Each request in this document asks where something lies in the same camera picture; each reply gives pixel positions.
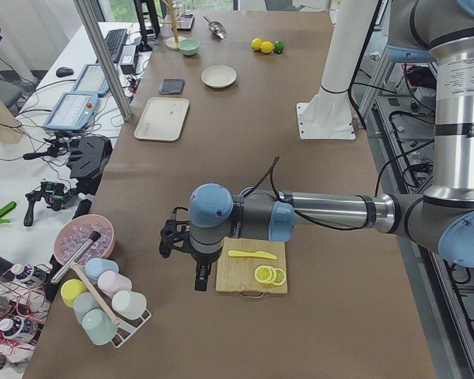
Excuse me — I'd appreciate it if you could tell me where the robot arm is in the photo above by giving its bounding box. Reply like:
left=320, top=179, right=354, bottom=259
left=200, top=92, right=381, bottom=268
left=187, top=1, right=474, bottom=291

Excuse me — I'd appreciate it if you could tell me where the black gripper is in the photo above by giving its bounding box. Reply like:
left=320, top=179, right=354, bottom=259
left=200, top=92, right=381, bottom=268
left=190, top=245, right=221, bottom=291

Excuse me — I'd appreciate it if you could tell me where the yellow plastic knife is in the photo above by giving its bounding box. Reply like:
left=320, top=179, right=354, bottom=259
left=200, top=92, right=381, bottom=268
left=228, top=250, right=277, bottom=261

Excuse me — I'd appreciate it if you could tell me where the black mounting bracket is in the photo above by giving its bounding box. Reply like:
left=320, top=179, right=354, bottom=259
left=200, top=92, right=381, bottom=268
left=66, top=136, right=113, bottom=195

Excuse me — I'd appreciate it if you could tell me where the grey blue cup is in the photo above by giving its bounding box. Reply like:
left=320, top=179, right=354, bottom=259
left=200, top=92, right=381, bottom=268
left=73, top=292, right=100, bottom=325

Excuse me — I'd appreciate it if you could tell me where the black computer mouse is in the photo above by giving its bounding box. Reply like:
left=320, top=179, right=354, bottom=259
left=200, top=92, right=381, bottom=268
left=55, top=66, right=74, bottom=78

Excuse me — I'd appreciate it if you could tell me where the light blue cup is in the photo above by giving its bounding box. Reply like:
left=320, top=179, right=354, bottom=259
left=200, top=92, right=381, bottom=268
left=84, top=257, right=119, bottom=284

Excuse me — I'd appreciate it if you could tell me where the far teach pendant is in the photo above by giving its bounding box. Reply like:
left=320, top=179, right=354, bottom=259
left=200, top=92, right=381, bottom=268
left=72, top=63, right=110, bottom=97

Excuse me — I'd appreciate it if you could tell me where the white wire cup rack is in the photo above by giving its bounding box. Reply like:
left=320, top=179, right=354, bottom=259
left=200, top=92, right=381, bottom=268
left=109, top=310, right=152, bottom=348

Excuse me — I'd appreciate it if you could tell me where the teach pendant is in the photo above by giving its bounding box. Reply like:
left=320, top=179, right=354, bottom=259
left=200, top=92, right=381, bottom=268
left=72, top=63, right=110, bottom=97
left=43, top=92, right=99, bottom=131

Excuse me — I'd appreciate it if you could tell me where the yellow cup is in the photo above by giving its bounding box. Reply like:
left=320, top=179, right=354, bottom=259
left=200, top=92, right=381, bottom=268
left=60, top=279, right=88, bottom=308

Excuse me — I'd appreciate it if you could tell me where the lemon slice back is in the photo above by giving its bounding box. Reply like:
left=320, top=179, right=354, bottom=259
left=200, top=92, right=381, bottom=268
left=271, top=268, right=287, bottom=287

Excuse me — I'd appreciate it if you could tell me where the black keyboard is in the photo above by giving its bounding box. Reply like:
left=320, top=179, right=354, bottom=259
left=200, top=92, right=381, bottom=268
left=104, top=28, right=128, bottom=63

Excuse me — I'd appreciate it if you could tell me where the green lime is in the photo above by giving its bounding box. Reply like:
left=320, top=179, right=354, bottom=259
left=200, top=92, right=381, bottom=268
left=274, top=40, right=285, bottom=54

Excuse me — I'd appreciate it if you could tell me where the aluminium frame post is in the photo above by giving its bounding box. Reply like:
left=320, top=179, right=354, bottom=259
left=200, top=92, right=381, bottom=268
left=73, top=0, right=132, bottom=122

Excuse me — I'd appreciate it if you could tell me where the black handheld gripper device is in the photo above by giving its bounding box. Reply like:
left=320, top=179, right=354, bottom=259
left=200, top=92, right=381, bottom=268
left=23, top=179, right=79, bottom=227

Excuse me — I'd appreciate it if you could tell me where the mint green bowl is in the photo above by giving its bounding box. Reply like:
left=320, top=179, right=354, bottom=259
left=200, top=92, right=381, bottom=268
left=178, top=38, right=201, bottom=56

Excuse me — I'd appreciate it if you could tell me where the wooden stick handle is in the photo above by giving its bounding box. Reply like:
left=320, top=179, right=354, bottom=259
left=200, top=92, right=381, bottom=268
left=70, top=263, right=120, bottom=325

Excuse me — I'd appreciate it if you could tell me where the silver metal scoop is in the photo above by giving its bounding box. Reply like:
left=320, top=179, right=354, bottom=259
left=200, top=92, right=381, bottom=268
left=204, top=16, right=226, bottom=39

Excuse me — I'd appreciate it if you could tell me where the near teach pendant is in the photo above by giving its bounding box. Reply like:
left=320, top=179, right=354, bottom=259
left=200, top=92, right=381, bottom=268
left=43, top=92, right=99, bottom=131

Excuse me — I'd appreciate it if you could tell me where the wooden mug tree stand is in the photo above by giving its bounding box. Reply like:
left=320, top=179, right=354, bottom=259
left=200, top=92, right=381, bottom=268
left=162, top=0, right=186, bottom=51

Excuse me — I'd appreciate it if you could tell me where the mint green cup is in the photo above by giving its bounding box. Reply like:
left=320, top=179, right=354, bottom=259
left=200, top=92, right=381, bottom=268
left=81, top=309, right=118, bottom=346

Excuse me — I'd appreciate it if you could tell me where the pink bowl with ice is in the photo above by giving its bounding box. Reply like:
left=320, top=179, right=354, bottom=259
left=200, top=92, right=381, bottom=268
left=54, top=214, right=115, bottom=266

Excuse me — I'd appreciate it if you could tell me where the yellow lemon left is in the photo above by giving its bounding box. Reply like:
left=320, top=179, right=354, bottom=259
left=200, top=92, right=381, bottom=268
left=250, top=38, right=263, bottom=51

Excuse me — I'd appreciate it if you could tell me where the cream rectangular tray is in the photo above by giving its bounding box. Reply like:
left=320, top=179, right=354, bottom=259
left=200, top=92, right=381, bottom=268
left=134, top=97, right=190, bottom=142

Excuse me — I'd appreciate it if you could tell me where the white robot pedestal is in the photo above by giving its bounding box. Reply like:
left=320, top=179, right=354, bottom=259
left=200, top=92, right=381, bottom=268
left=296, top=0, right=381, bottom=140

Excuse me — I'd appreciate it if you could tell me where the bamboo cutting board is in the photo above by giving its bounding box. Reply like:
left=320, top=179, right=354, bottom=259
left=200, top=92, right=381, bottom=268
left=215, top=238, right=288, bottom=296

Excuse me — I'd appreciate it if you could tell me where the white cup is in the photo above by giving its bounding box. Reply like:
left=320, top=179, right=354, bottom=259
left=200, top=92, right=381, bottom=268
left=111, top=290, right=147, bottom=320

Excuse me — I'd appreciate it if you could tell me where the grey folded cloth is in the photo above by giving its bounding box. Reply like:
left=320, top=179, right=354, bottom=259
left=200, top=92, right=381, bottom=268
left=159, top=78, right=185, bottom=95

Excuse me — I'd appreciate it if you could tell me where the pink cup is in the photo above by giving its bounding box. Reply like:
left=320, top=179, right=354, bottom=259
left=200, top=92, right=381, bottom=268
left=97, top=270, right=132, bottom=298

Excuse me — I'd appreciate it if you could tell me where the metal ice scoop black handle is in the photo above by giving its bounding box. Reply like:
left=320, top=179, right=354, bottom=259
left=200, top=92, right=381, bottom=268
left=50, top=231, right=101, bottom=285

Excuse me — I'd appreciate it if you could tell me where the cream round plate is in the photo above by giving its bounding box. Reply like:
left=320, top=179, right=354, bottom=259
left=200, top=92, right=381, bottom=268
left=201, top=65, right=237, bottom=88

